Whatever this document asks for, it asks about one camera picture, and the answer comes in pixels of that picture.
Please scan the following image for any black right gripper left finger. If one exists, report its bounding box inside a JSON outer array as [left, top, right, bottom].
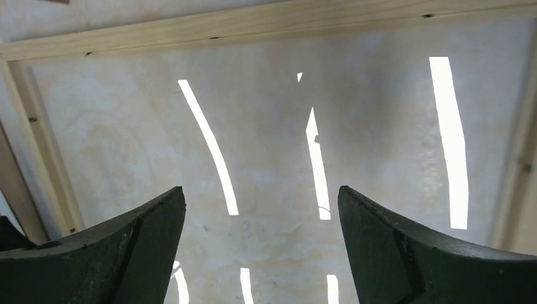
[[1, 187, 186, 303]]

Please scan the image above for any brown cardboard backing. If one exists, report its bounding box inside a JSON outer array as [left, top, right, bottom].
[[1, 129, 50, 244]]

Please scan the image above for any light wooden picture frame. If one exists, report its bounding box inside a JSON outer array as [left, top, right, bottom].
[[1, 1, 536, 246]]

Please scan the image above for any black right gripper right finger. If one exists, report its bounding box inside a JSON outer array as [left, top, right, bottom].
[[338, 186, 536, 303]]

